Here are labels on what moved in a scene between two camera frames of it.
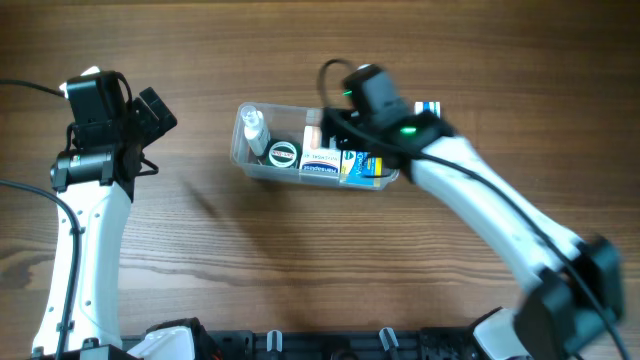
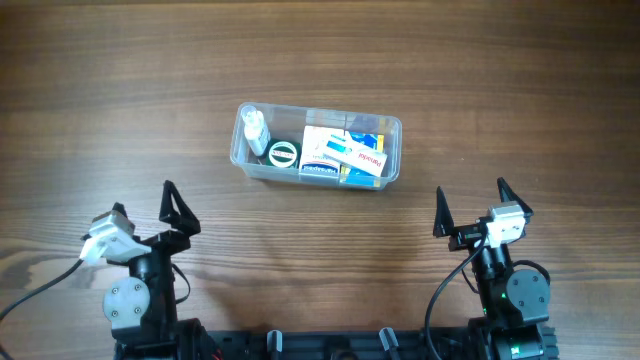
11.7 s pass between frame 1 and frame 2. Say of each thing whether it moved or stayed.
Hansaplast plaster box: stayed
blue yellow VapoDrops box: stayed
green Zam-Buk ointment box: stayed
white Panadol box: moved
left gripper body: moved
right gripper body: moved
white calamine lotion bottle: stayed
